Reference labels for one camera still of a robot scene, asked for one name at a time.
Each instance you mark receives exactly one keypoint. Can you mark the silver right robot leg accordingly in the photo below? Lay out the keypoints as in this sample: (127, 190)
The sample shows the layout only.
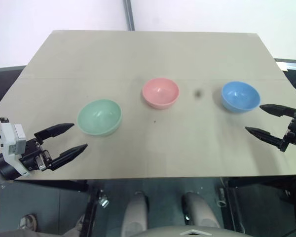
(199, 212)

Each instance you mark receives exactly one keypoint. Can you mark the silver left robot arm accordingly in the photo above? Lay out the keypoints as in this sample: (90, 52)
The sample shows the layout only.
(5, 169)

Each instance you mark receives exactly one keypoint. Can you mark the grey upright post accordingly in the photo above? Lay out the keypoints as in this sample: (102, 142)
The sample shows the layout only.
(129, 14)

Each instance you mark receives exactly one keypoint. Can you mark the blue plastic bowl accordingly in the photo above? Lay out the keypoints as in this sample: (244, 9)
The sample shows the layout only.
(240, 97)

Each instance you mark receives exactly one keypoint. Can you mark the silver table caster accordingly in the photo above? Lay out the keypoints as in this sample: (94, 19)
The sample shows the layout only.
(221, 197)
(103, 200)

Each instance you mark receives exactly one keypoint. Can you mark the pink plastic bowl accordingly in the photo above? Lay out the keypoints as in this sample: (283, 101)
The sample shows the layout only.
(160, 92)

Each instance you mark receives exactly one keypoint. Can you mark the silver robot leg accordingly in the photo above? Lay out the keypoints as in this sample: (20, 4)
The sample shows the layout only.
(134, 217)
(199, 212)

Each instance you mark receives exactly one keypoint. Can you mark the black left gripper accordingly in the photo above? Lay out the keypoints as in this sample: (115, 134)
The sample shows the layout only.
(33, 156)

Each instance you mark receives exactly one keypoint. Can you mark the grey robot torso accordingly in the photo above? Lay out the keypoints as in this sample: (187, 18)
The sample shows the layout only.
(187, 233)

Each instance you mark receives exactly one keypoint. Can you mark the grey person's shoe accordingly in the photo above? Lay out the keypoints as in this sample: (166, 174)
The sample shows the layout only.
(27, 221)

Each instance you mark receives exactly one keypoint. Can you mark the silver left robot leg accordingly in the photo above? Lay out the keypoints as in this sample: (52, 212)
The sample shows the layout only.
(134, 217)

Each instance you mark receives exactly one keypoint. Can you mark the green plastic bowl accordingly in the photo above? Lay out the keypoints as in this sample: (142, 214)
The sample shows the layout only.
(98, 116)

